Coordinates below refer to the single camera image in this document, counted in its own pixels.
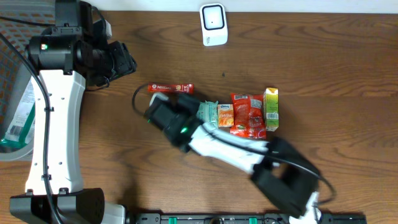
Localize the green 3M gloves pack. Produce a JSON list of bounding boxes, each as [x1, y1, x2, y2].
[[1, 80, 35, 152]]

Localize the mint green wipes pack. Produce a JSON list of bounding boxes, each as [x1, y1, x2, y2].
[[197, 101, 218, 128]]

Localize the grey plastic basket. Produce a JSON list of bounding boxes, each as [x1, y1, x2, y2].
[[1, 0, 55, 162]]

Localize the red Nestle sachet stick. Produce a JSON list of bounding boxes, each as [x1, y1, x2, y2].
[[147, 83, 194, 94]]

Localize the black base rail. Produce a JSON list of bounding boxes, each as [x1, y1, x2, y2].
[[126, 213, 367, 224]]

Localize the red snack bag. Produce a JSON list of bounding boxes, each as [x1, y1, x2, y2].
[[230, 93, 266, 139]]

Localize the white barcode scanner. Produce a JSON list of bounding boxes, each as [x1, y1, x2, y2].
[[199, 3, 228, 47]]

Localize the green tea drink carton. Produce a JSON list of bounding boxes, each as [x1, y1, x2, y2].
[[263, 88, 279, 132]]

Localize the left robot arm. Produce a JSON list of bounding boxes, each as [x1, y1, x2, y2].
[[10, 1, 137, 224]]

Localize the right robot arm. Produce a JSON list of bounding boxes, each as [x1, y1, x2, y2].
[[144, 93, 322, 223]]

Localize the orange Kleenex tissue pack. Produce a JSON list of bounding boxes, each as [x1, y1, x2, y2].
[[218, 104, 234, 128]]

